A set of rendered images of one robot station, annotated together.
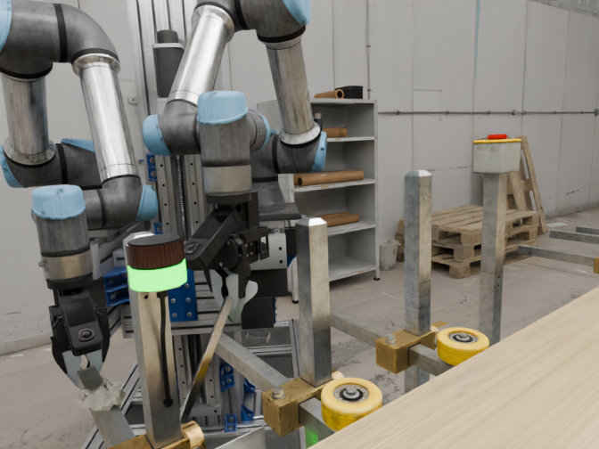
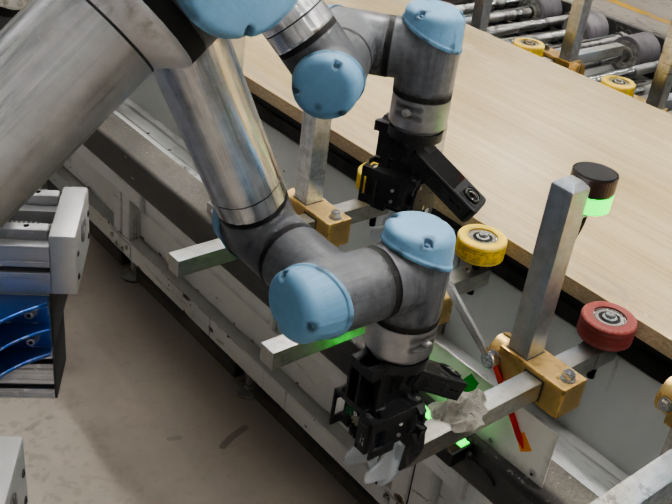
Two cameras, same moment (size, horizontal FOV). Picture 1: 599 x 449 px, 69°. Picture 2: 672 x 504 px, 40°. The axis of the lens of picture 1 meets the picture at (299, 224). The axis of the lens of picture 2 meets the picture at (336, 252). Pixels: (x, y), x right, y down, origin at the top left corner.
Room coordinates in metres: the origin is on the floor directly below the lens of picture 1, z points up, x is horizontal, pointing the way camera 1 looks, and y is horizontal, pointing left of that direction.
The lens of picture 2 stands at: (0.90, 1.19, 1.63)
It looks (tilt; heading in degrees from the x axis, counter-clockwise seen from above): 31 degrees down; 263
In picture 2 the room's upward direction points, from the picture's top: 8 degrees clockwise
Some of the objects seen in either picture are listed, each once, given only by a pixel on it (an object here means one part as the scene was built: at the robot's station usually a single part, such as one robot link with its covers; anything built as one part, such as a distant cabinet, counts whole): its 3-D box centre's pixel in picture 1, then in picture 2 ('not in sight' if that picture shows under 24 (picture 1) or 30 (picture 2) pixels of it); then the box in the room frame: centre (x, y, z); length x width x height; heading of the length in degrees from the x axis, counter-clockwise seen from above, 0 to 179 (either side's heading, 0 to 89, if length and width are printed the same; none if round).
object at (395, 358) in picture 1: (409, 346); (314, 216); (0.78, -0.20, 0.84); 0.14 x 0.06 x 0.05; 126
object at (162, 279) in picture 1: (158, 273); (588, 197); (0.46, 0.16, 1.10); 0.06 x 0.06 x 0.02
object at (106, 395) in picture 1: (101, 391); (464, 405); (0.61, 0.31, 0.87); 0.09 x 0.07 x 0.02; 36
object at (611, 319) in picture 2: not in sight; (600, 345); (0.37, 0.14, 0.85); 0.08 x 0.08 x 0.11
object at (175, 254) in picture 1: (155, 250); (593, 179); (0.46, 0.16, 1.13); 0.06 x 0.06 x 0.02
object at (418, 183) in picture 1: (417, 296); (312, 162); (0.79, -0.22, 0.93); 0.04 x 0.04 x 0.48; 36
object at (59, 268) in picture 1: (66, 265); (402, 333); (0.72, 0.40, 1.04); 0.08 x 0.08 x 0.05
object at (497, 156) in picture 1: (496, 157); not in sight; (0.95, -0.43, 1.18); 0.07 x 0.07 x 0.08; 36
